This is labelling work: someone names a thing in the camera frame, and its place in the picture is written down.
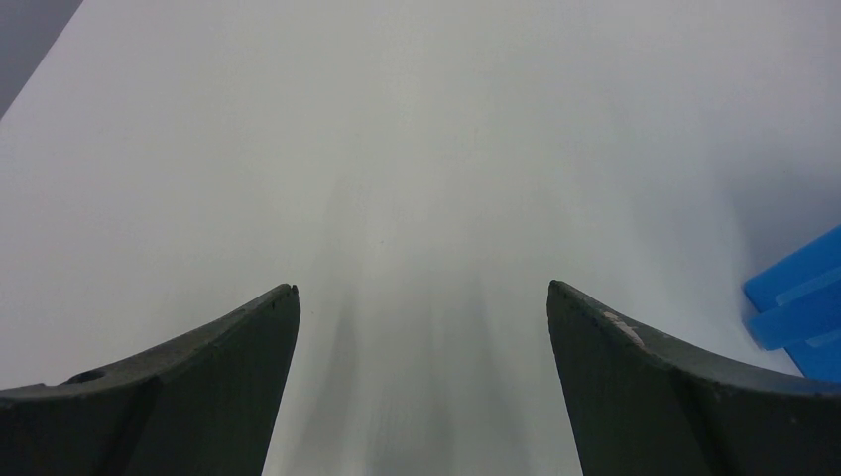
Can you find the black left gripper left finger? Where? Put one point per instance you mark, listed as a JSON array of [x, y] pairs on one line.
[[203, 403]]

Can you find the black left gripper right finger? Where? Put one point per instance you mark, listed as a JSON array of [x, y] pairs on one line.
[[642, 402]]

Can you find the blue plastic bin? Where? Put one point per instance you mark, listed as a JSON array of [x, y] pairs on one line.
[[798, 307]]

